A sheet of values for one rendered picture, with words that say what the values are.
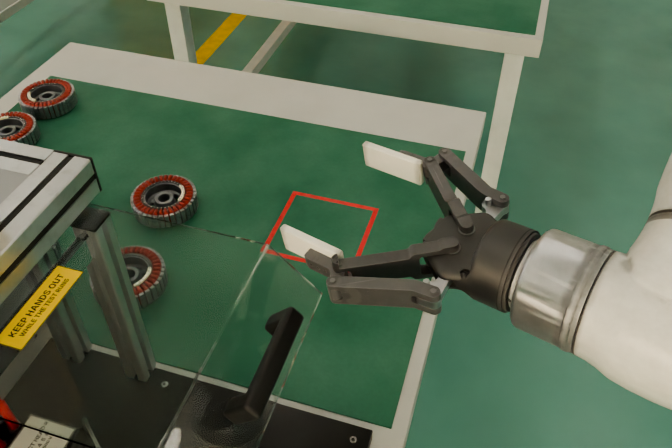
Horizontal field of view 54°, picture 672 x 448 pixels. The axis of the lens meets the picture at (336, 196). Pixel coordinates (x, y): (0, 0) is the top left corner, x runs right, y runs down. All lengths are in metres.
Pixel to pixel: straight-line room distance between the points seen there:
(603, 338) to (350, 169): 0.80
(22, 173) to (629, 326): 0.57
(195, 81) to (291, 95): 0.22
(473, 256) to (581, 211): 1.86
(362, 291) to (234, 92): 0.97
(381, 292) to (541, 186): 1.93
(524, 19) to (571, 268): 1.34
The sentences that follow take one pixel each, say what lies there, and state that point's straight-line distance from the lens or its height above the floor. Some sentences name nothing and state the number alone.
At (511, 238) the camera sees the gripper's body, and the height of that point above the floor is 1.16.
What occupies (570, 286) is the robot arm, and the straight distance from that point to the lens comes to 0.53.
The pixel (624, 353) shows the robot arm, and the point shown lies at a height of 1.14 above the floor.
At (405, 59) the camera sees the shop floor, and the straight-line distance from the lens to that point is 3.10.
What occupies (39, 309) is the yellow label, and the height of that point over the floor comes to 1.07.
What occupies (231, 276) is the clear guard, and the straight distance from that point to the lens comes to 0.65.
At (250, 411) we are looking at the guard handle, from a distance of 0.57.
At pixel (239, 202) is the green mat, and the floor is 0.75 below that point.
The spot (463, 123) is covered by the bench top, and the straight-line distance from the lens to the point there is 1.40.
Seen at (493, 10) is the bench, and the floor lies 0.75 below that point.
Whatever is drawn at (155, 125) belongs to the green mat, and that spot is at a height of 0.75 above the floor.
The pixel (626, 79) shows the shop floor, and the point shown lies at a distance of 3.20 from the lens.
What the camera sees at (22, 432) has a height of 0.92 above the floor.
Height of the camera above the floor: 1.54
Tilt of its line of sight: 42 degrees down
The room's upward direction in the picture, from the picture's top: straight up
